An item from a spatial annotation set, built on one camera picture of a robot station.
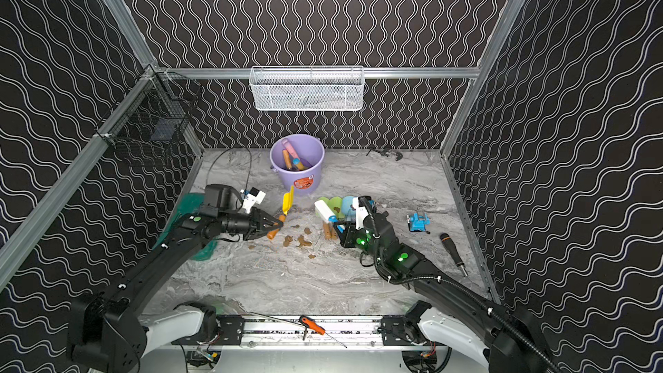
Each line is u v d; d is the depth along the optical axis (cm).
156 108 97
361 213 70
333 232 76
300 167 96
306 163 112
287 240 93
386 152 121
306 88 103
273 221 75
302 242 92
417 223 93
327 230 93
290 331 76
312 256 90
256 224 68
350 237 68
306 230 95
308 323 75
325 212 83
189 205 98
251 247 92
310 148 99
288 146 98
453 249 90
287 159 103
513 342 40
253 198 75
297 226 97
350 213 100
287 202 84
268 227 73
